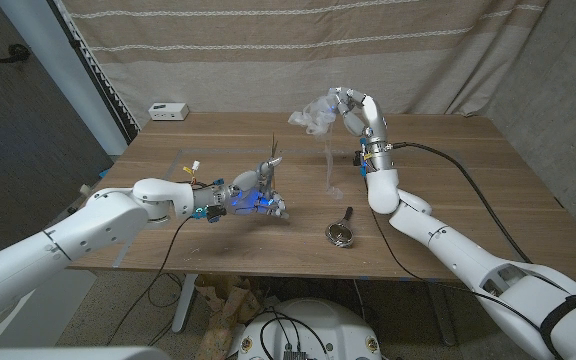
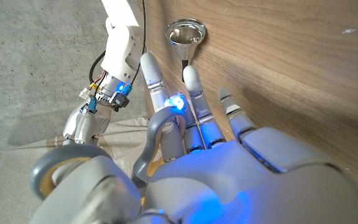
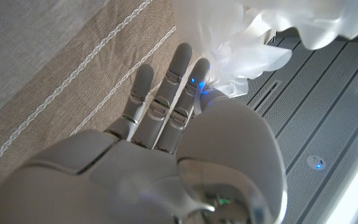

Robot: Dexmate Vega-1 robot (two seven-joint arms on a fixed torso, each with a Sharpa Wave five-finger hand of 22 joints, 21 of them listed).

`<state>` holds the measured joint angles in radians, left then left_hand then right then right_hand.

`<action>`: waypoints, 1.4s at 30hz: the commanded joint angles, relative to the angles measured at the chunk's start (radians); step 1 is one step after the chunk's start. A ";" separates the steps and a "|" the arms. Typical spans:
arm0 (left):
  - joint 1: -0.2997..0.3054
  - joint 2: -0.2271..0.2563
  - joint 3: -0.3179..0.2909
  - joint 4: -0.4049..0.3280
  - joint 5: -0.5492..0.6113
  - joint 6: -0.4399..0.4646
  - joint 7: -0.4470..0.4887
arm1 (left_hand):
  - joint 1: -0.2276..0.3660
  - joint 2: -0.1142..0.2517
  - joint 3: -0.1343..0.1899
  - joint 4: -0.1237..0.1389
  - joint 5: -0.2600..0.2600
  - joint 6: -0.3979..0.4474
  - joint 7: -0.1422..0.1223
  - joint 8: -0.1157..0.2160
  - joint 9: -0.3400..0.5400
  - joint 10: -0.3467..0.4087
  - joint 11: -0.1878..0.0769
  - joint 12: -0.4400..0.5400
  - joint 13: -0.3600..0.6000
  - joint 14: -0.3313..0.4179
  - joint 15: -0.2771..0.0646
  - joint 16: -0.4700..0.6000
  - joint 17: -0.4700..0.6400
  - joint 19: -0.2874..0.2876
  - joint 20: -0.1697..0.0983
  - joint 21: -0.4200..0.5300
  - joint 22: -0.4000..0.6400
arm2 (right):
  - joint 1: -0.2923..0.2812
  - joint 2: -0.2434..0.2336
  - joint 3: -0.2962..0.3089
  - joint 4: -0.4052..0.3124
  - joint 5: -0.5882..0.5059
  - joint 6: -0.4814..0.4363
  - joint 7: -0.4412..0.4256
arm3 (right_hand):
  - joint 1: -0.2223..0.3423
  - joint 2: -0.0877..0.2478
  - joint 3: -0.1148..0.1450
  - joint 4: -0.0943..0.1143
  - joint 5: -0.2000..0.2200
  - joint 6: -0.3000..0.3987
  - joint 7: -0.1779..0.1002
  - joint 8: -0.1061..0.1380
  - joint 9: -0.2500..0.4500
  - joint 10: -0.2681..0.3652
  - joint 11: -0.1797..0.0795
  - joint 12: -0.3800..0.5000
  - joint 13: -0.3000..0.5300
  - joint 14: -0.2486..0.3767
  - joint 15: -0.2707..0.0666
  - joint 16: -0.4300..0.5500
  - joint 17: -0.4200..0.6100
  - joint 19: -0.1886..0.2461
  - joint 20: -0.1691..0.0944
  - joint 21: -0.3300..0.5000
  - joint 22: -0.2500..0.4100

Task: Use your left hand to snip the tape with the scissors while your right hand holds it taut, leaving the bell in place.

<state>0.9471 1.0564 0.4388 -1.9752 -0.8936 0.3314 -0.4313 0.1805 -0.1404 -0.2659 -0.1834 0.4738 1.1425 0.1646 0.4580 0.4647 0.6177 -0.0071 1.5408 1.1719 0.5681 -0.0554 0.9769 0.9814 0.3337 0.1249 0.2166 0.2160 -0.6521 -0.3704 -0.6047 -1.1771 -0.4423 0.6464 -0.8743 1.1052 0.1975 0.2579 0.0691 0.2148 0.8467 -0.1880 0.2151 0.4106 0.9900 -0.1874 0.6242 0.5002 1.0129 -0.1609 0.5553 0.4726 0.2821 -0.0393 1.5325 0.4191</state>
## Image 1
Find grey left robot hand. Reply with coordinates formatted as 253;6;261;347
192;156;289;219

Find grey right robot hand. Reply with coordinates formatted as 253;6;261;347
327;87;394;172

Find orange grey handled scissors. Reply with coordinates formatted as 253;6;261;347
265;132;280;194

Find clear tape wad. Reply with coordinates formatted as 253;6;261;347
287;97;342;137

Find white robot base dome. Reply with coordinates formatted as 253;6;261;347
236;298;383;360

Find crumpled brown paper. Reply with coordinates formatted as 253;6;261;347
197;273;279;360

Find white power strip box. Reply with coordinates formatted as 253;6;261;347
148;102;191;122

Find white table leg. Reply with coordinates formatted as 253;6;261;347
171;273;200;334

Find beige striped curtain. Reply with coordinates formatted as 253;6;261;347
60;0;552;117

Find black zigzag edged strip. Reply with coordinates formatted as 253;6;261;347
50;0;142;144

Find grey table leg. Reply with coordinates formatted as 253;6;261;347
425;282;458;347

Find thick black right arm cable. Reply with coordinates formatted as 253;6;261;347
390;141;534;265

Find thin black left wrist cable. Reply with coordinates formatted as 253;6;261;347
105;215;194;347

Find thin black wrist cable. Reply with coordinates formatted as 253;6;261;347
105;215;194;347
365;174;545;335

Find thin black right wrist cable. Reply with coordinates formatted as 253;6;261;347
365;174;545;335

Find black arm strap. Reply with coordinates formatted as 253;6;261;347
539;293;576;359

